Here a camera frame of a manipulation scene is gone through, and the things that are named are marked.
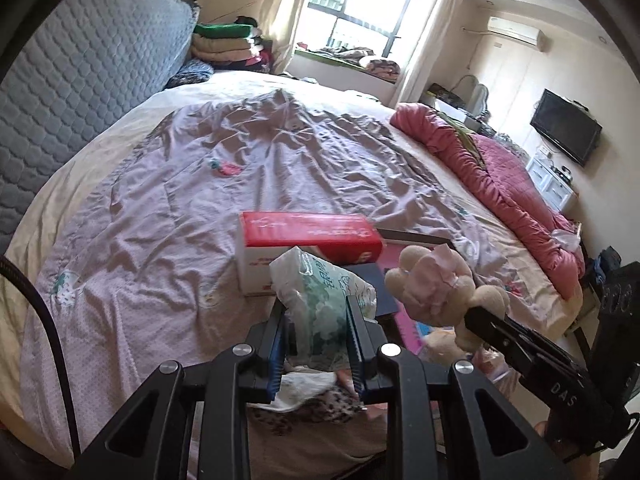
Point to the green folded blanket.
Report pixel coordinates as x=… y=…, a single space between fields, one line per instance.
x=225 y=30

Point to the green printed tissue pack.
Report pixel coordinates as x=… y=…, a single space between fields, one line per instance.
x=315 y=300

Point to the beige bed sheet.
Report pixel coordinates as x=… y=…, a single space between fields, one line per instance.
x=65 y=185

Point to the grey chair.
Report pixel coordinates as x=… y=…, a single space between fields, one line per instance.
x=477 y=95

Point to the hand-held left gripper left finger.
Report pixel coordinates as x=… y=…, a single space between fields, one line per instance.
x=277 y=360

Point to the dark blue box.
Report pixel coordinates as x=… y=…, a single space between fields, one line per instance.
x=380 y=290

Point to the cream curtain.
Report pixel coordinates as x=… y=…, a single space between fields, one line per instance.
x=430 y=45
x=285 y=20

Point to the window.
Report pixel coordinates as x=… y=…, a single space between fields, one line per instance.
x=360 y=0

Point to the leopard print cloth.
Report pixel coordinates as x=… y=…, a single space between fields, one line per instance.
x=320 y=410

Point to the white crumpled cloth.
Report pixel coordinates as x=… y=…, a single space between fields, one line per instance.
x=565 y=238

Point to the white floral cloth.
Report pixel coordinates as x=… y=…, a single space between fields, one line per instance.
x=300 y=390

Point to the heap of mixed clothes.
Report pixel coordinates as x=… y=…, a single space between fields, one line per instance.
x=350 y=55

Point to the pink quilt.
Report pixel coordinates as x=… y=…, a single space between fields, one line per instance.
x=505 y=185

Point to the beige folded blanket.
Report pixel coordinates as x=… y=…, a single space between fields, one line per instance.
x=225 y=50

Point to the clear plastic bag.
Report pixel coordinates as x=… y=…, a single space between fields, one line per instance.
x=492 y=372

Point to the grey quilted headboard cover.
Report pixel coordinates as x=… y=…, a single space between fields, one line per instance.
x=75 y=85

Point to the cream plush rabbit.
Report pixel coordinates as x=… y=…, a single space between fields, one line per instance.
x=440 y=285

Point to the black framed pink tray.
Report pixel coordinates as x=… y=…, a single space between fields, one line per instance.
x=420 y=238

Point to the red and white carton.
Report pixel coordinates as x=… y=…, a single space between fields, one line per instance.
x=310 y=232

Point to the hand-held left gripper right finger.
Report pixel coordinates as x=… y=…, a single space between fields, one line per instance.
x=352 y=355

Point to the black television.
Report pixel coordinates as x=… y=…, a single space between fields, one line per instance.
x=567 y=127

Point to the white cabinet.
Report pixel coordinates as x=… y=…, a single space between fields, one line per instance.
x=550 y=185

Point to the blue knitted blanket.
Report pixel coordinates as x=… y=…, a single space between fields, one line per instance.
x=192 y=72

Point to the lilac printed bedspread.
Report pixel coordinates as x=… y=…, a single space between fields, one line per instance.
x=200 y=185

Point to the white air conditioner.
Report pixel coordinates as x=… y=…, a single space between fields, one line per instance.
x=517 y=32

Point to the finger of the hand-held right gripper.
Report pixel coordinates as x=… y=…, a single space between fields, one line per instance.
x=542 y=344
x=492 y=332

